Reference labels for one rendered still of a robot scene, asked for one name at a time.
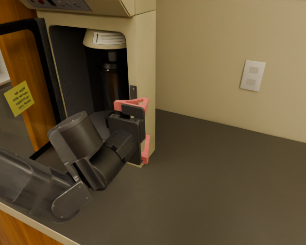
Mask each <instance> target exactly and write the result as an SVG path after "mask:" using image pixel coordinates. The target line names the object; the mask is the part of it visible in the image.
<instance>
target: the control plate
mask: <svg viewBox="0 0 306 245"><path fill-rule="evenodd" d="M26 1H27V2H28V3H29V4H30V5H31V6H33V7H36V8H50V9H63V10H76V11H90V12H92V10H91V9H90V8H89V6H88V5H87V4H86V2H85V1H84V0H52V1H53V2H54V3H55V4H56V5H57V6H52V5H51V4H50V3H49V2H48V1H47V0H42V1H43V2H44V4H41V3H39V2H38V0H33V1H34V2H31V1H30V0H26ZM57 1H60V2H61V4H58V2H57ZM65 1H68V3H69V4H67V5H66V3H65ZM73 2H76V3H77V4H76V5H74V3H73Z"/></svg>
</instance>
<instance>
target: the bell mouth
mask: <svg viewBox="0 0 306 245"><path fill-rule="evenodd" d="M83 44H84V45H85V46H87V47H90V48H94V49H106V50H111V49H123V48H127V46H126V38H125V36H124V34H123V33H121V32H115V31H106V30H97V29H88V28H87V29H86V33H85V37H84V40H83Z"/></svg>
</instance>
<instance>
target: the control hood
mask: <svg viewBox="0 0 306 245"><path fill-rule="evenodd" d="M19 1H20V2H21V3H23V4H24V5H25V6H26V7H27V8H29V9H35V10H48V11H60V12H73V13H86V14H98V15H111V16H123V17H131V16H134V15H135V0H84V1H85V2H86V4H87V5H88V6H89V8H90V9H91V10H92V12H90V11H76V10H63V9H50V8H36V7H33V6H31V5H30V4H29V3H28V2H27V1H26V0H19Z"/></svg>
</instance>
